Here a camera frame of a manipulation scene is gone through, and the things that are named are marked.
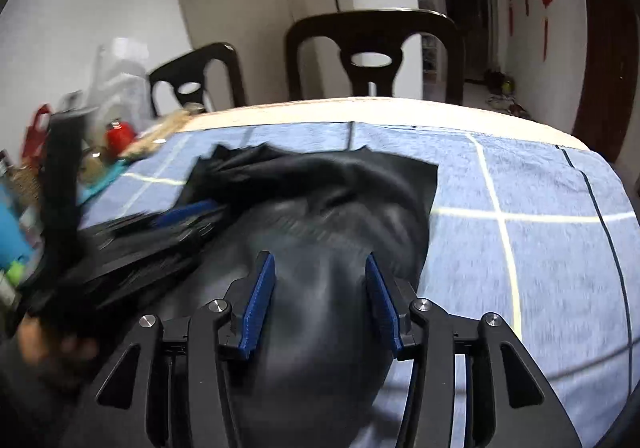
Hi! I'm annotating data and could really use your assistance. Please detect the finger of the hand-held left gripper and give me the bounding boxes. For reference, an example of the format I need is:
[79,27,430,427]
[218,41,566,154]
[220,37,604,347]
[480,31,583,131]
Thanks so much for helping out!
[150,200,229,233]

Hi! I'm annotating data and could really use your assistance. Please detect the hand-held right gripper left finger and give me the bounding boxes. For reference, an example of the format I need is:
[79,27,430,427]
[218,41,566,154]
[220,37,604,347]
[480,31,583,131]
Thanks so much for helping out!
[60,250,277,448]

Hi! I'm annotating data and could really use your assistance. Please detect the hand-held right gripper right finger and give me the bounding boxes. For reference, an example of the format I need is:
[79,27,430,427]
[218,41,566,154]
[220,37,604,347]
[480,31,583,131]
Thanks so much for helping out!
[364,252,583,448]

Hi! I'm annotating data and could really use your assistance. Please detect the black leather jacket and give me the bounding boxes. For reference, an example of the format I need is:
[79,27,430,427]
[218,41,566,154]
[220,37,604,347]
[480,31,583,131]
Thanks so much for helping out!
[75,140,441,448]

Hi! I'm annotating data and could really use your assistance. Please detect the person's left forearm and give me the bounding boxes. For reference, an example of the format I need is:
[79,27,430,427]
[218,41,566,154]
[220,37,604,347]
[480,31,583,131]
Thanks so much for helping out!
[0,328,101,448]

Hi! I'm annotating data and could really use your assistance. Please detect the person's left hand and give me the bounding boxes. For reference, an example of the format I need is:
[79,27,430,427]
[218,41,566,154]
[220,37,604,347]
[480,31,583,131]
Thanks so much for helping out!
[17,313,101,379]

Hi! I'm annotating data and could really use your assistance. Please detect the clear glass jar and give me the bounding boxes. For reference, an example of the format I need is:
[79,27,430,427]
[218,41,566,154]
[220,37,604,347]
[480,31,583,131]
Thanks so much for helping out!
[80,145,113,183]

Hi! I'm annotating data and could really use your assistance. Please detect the teal crochet mat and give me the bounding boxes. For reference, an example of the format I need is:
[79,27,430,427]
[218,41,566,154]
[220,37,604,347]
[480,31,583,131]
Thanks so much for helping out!
[75,160,128,206]

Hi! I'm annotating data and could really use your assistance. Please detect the red bag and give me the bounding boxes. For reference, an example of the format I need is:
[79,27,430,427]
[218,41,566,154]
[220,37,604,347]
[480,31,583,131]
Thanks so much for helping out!
[21,104,56,161]

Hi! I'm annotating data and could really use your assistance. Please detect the red jar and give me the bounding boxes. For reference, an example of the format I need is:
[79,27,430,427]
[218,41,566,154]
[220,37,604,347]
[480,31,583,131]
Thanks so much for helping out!
[105,120,137,159]

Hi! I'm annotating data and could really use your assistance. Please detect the white plastic bag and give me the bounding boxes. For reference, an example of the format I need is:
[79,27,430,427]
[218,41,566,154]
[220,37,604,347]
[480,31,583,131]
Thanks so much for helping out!
[87,36,161,129]

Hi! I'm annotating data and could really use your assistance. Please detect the blue checked blanket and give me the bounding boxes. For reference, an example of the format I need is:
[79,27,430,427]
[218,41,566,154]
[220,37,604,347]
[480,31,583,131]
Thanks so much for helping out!
[75,120,640,448]

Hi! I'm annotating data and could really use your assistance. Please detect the dark wooden chair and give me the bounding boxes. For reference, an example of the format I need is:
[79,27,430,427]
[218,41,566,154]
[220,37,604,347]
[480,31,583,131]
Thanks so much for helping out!
[284,9,466,106]
[148,42,247,119]

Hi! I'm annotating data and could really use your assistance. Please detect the brown wooden door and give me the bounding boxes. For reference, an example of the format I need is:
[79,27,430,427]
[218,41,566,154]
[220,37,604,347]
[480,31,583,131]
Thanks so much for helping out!
[570,0,640,163]

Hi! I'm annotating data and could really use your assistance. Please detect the grey door frame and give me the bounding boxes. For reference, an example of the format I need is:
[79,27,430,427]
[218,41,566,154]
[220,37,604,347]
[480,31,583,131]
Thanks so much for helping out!
[430,0,501,83]

